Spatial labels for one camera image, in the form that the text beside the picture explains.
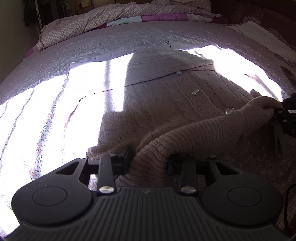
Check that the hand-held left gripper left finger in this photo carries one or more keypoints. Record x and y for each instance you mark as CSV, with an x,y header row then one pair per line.
x,y
124,160

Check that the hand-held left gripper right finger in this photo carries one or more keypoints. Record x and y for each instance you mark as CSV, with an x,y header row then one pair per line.
x,y
171,165

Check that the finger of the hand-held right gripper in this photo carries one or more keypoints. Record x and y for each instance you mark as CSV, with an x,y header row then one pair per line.
x,y
281,113

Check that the pink knit cardigan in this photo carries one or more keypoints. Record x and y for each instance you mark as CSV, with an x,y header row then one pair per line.
x,y
161,104

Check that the dark hanging clothes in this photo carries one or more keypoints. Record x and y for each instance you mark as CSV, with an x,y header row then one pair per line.
x,y
31,11

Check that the white folded cloth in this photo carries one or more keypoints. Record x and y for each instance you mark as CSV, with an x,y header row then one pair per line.
x,y
261,37

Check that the dark wooden headboard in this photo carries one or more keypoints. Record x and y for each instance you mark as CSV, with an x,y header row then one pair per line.
x,y
238,9

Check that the pink checked quilt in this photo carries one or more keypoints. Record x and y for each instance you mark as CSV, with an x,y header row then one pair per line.
x,y
81,23

